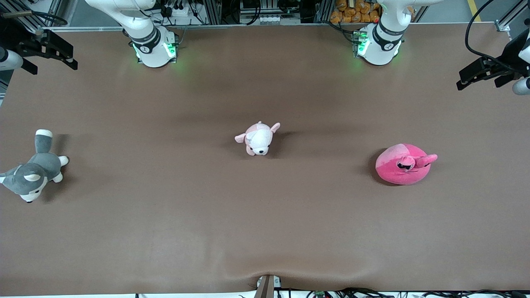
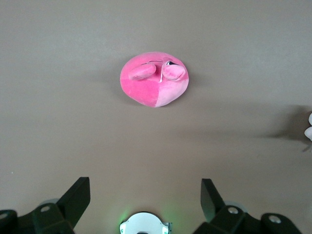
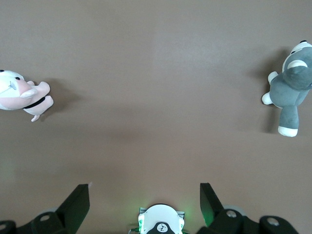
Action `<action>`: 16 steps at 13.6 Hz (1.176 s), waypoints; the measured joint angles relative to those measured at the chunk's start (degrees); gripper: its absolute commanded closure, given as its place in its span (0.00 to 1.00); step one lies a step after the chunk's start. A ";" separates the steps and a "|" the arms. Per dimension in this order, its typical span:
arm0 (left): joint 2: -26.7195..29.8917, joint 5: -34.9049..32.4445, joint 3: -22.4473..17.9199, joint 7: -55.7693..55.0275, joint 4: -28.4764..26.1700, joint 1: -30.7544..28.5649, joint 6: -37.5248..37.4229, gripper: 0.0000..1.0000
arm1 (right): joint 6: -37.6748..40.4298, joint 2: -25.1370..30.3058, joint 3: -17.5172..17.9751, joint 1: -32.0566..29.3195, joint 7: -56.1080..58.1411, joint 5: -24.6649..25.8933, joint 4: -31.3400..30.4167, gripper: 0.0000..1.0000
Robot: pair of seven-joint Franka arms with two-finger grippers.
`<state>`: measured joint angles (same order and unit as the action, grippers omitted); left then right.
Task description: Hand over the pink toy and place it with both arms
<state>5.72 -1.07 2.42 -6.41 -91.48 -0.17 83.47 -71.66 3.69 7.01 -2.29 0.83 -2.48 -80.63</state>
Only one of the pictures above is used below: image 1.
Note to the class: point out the aluminium frame rail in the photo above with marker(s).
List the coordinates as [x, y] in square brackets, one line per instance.
[503, 25]

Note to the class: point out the white power strip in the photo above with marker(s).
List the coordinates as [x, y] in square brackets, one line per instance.
[182, 11]

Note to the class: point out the white connector block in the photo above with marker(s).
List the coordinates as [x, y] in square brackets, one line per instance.
[273, 19]

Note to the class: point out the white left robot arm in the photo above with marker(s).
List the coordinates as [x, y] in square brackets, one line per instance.
[379, 51]

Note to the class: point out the round hot pink plush toy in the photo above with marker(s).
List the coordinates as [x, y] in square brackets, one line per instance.
[393, 165]

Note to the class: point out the orange packaged items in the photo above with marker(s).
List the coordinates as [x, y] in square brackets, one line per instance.
[352, 14]

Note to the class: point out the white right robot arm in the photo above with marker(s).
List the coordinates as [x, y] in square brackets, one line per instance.
[151, 51]

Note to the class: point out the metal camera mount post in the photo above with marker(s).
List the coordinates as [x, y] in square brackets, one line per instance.
[265, 287]

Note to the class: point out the grey white husky plush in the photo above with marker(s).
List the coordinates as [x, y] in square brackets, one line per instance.
[41, 165]

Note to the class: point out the pale pink white plush dog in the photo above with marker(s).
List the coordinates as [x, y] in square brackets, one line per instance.
[258, 140]

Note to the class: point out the aluminium frame post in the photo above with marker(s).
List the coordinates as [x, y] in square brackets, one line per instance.
[323, 10]
[213, 12]

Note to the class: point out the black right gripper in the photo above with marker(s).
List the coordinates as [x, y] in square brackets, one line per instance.
[12, 36]

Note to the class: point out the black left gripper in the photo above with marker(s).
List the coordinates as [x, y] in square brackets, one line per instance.
[509, 55]

